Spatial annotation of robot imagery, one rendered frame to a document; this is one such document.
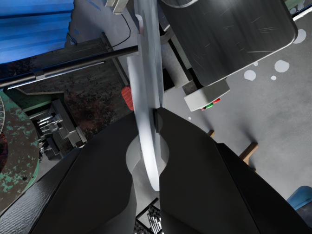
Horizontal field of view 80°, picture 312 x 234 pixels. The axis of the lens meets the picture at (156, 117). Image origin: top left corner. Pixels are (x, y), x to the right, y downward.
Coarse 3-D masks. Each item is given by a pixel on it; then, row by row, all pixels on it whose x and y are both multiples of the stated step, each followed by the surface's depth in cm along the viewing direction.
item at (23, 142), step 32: (32, 64) 150; (96, 64) 177; (0, 96) 118; (32, 96) 151; (64, 96) 158; (96, 96) 173; (0, 128) 114; (32, 128) 123; (64, 128) 164; (96, 128) 166; (0, 160) 116; (32, 160) 119; (0, 192) 108
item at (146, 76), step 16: (144, 0) 10; (144, 48) 9; (160, 48) 33; (128, 64) 9; (144, 64) 9; (160, 64) 29; (144, 80) 9; (160, 80) 28; (144, 96) 9; (160, 96) 27; (144, 112) 9; (144, 128) 10; (144, 144) 10; (144, 160) 11; (160, 160) 14
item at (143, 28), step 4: (144, 16) 10; (140, 20) 9; (144, 20) 10; (140, 24) 9; (144, 24) 10; (140, 28) 9; (144, 28) 9; (140, 32) 9; (144, 32) 9; (144, 36) 9; (144, 40) 9; (148, 44) 11; (148, 48) 11; (148, 52) 11
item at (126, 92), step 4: (128, 84) 52; (124, 88) 53; (128, 88) 51; (124, 92) 54; (128, 92) 52; (124, 96) 55; (128, 96) 53; (128, 100) 54; (132, 100) 52; (128, 104) 55; (132, 104) 53; (132, 108) 54
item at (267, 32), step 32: (160, 0) 30; (192, 0) 26; (224, 0) 23; (256, 0) 21; (192, 32) 28; (224, 32) 25; (256, 32) 22; (288, 32) 20; (192, 64) 30; (224, 64) 27
